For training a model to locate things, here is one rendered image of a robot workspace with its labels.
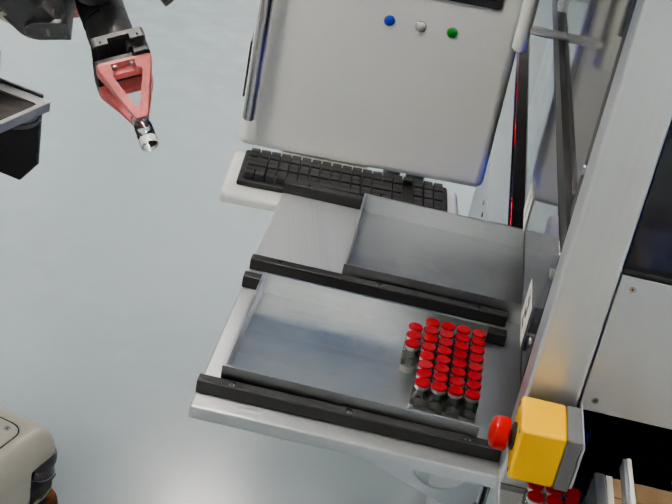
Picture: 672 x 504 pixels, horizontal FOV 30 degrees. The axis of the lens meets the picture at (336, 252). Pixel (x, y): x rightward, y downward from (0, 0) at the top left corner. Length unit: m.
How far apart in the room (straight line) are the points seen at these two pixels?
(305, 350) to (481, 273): 0.41
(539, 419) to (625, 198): 0.27
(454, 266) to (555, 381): 0.58
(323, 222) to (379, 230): 0.09
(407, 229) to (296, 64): 0.48
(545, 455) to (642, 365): 0.16
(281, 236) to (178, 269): 1.63
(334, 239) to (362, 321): 0.25
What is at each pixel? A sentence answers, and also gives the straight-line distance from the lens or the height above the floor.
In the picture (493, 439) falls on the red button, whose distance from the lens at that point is 1.47.
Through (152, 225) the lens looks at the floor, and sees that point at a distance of 3.85.
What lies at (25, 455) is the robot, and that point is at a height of 0.27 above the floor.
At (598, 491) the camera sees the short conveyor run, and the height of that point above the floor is 0.93.
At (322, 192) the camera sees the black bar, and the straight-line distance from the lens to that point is 2.16.
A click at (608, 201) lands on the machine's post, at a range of 1.40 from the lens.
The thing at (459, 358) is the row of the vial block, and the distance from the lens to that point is 1.73.
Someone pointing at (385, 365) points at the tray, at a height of 0.88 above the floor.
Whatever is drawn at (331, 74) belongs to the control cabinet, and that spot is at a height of 0.98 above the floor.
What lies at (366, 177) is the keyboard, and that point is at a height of 0.83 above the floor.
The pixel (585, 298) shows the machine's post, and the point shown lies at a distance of 1.46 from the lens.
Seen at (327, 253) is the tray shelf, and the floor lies 0.88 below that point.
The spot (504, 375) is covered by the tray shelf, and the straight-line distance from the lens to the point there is 1.81.
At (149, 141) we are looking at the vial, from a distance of 1.50.
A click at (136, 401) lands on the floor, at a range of 3.09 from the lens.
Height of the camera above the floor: 1.84
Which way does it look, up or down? 28 degrees down
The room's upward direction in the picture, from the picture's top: 11 degrees clockwise
